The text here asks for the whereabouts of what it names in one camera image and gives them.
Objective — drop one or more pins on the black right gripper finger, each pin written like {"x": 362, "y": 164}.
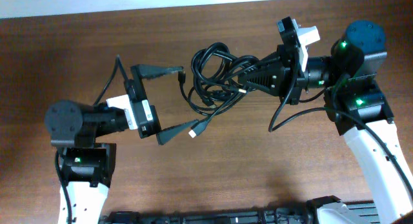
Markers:
{"x": 267, "y": 79}
{"x": 272, "y": 58}

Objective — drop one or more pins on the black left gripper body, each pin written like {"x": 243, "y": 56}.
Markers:
{"x": 139, "y": 97}

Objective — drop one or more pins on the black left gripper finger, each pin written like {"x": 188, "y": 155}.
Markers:
{"x": 152, "y": 72}
{"x": 169, "y": 133}

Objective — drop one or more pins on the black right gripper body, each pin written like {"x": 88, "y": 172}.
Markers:
{"x": 287, "y": 74}

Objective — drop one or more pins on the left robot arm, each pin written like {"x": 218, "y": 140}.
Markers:
{"x": 84, "y": 166}

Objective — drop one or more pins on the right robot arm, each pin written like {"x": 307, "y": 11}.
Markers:
{"x": 353, "y": 102}

